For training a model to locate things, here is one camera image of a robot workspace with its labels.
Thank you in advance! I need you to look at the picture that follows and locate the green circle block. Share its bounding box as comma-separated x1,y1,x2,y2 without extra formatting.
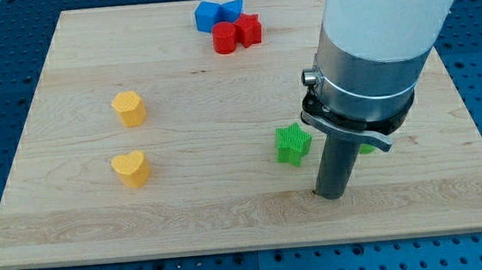
358,144,375,155

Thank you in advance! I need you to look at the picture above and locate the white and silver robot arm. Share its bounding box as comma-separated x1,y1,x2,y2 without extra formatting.
302,0,454,151

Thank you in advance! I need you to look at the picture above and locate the wooden board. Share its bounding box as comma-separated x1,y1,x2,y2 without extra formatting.
0,0,482,270

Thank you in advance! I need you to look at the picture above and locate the green star block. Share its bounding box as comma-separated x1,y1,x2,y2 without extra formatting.
275,123,312,167

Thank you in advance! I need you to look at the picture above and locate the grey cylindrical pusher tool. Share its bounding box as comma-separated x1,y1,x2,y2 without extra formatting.
314,136,360,199

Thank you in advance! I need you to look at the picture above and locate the red cylinder block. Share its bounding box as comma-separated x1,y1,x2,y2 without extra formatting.
211,21,236,55

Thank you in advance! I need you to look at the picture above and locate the red star block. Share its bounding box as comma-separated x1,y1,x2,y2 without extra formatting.
233,13,262,47

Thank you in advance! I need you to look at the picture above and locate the yellow hexagon block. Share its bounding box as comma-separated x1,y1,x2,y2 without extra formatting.
111,90,147,127

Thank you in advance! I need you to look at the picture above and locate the yellow heart block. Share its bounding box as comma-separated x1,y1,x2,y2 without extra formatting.
111,150,151,188

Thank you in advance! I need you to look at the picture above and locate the blue triangle block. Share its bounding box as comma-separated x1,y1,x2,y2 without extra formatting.
218,0,244,23

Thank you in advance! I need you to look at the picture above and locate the blue cube block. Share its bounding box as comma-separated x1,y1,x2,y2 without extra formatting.
194,1,221,34

